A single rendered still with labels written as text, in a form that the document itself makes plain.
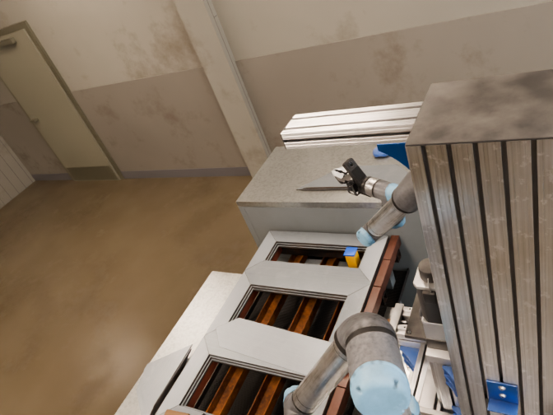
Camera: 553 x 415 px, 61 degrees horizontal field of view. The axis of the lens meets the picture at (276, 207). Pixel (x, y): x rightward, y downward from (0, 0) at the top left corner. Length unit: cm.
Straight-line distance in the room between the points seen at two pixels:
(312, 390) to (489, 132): 76
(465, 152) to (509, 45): 290
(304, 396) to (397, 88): 310
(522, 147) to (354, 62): 321
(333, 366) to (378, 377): 23
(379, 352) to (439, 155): 41
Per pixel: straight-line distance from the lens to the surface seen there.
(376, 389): 99
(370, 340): 104
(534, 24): 372
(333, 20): 397
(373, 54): 396
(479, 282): 113
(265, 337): 227
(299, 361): 212
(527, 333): 124
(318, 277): 241
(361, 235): 177
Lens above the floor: 250
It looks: 33 degrees down
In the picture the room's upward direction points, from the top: 23 degrees counter-clockwise
